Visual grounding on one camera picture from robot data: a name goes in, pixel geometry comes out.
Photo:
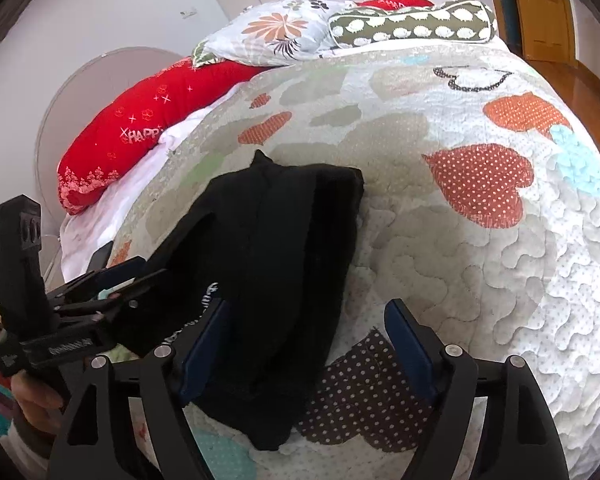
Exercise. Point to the black pants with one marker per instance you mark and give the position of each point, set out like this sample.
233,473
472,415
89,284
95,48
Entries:
280,260

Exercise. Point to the black phone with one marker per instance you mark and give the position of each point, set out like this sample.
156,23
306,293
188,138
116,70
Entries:
100,257

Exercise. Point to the green hedgehog print bolster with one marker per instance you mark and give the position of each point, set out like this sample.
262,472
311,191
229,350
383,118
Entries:
420,25

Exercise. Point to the long red embroidered pillow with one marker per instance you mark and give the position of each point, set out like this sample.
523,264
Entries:
130,115

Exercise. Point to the person's left hand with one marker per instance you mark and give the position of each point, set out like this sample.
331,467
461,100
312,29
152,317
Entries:
35,400

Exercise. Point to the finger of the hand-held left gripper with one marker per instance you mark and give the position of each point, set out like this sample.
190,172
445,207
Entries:
120,296
115,271

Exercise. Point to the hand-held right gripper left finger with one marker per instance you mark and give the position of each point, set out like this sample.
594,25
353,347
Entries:
205,352

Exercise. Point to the pale pink bed sheet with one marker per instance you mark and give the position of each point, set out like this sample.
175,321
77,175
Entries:
120,200

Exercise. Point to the white floral pillow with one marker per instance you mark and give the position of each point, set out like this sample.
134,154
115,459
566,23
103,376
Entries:
280,30

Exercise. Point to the wooden door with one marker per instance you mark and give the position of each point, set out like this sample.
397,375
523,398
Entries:
545,10

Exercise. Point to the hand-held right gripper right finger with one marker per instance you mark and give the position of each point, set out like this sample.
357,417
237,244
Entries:
410,347

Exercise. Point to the heart print quilt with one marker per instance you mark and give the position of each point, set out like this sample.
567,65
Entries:
430,260

